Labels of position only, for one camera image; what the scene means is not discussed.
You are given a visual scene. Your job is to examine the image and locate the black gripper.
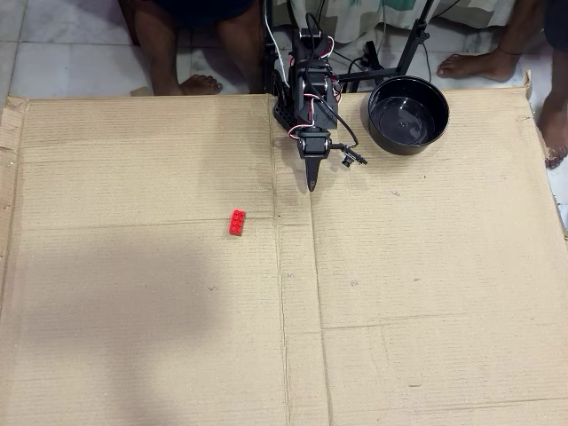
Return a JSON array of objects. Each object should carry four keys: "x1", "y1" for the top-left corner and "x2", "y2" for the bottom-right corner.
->
[{"x1": 296, "y1": 127, "x2": 333, "y2": 193}]

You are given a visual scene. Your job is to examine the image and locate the red lego block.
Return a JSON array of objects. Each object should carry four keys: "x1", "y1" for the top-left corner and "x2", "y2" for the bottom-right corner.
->
[{"x1": 227, "y1": 209, "x2": 249, "y2": 238}]

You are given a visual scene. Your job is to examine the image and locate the black round plastic bowl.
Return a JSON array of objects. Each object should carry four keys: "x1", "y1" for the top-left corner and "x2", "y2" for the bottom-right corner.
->
[{"x1": 367, "y1": 75, "x2": 451, "y2": 156}]

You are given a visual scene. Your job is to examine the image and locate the black tripod stand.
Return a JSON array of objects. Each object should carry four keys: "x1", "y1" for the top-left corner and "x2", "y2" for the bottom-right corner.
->
[{"x1": 339, "y1": 0, "x2": 438, "y2": 94}]

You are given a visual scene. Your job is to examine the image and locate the green patterned bed sheet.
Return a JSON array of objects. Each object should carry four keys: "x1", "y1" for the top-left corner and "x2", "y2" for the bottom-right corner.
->
[{"x1": 270, "y1": 0, "x2": 533, "y2": 44}]

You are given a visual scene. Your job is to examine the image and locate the bare leg with foot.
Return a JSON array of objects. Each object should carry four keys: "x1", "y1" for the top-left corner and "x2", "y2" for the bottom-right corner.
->
[{"x1": 131, "y1": 0, "x2": 224, "y2": 97}]

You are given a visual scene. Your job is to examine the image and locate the dark shorts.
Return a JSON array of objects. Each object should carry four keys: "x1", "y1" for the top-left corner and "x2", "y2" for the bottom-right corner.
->
[{"x1": 149, "y1": 0, "x2": 262, "y2": 28}]

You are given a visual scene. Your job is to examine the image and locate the bare leg with anklet thread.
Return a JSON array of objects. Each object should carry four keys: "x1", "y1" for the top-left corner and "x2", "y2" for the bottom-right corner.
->
[{"x1": 436, "y1": 0, "x2": 548, "y2": 83}]

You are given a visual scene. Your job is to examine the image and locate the large brown cardboard sheet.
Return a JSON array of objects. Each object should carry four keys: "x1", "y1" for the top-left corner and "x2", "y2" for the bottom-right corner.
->
[{"x1": 0, "y1": 82, "x2": 568, "y2": 426}]

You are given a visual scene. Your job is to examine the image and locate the bare foot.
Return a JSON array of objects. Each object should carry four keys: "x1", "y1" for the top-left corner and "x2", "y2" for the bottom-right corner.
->
[{"x1": 537, "y1": 43, "x2": 568, "y2": 170}]

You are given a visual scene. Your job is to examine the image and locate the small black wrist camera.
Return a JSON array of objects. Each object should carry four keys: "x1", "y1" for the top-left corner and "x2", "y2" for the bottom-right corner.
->
[{"x1": 330, "y1": 141, "x2": 369, "y2": 169}]

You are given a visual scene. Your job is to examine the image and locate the black camera cable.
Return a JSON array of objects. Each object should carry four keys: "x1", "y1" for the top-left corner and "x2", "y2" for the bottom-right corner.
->
[{"x1": 326, "y1": 99, "x2": 359, "y2": 150}]

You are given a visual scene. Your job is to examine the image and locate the white cable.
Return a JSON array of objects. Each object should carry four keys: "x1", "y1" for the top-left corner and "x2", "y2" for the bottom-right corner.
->
[{"x1": 264, "y1": 0, "x2": 292, "y2": 90}]

